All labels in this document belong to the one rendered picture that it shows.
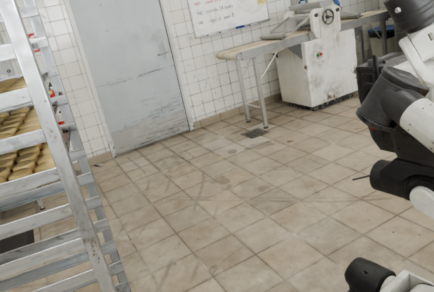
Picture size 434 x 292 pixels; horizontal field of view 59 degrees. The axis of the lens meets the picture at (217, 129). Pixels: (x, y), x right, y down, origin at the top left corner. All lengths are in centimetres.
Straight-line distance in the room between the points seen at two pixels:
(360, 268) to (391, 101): 94
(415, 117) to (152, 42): 403
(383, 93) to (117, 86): 390
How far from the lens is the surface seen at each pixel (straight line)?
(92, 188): 139
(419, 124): 101
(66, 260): 150
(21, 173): 97
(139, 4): 477
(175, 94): 492
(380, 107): 108
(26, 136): 90
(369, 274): 180
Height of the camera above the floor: 151
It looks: 18 degrees down
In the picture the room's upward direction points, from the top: 12 degrees counter-clockwise
